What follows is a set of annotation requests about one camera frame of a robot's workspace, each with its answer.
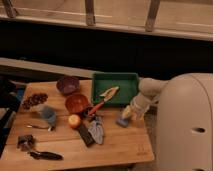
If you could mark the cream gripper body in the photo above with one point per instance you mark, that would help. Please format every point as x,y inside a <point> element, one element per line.
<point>140,105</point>

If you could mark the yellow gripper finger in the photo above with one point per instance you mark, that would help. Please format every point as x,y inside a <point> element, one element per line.
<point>127,112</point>

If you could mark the blue sponge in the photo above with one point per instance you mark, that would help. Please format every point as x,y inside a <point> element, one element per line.
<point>123,122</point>

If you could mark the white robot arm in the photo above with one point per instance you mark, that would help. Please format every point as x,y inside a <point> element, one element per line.
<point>184,133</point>

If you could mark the red-brown bowl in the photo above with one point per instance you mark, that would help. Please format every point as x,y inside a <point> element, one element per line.
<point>76,103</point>

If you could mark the purple bowl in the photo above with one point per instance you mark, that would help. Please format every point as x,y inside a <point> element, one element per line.
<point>68,84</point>

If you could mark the green plastic tray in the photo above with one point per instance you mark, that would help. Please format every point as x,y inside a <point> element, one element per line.
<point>125,83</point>

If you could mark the grey blue cloth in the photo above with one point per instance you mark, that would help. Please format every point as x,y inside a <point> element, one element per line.
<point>96,130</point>

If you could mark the dark rectangular bar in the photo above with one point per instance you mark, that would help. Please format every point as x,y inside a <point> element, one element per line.
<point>85,135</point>

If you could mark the apple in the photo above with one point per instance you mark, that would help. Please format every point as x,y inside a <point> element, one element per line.
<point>74,121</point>

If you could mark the wooden table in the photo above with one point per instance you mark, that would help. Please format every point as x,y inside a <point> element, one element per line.
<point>121,145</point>

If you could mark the blue cup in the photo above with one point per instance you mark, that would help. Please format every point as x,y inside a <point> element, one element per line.
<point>48,114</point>

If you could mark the metal spoon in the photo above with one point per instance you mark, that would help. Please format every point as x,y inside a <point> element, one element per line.
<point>48,128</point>

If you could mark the small dark metal object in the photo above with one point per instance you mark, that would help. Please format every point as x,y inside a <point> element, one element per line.
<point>25,142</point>

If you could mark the dark chair at left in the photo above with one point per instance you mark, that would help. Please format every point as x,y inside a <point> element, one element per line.
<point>9,101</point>

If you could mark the red-handled spatula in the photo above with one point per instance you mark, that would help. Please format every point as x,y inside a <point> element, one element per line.
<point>107,95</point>

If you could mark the black handled tool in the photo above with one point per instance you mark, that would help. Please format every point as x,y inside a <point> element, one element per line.
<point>45,155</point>

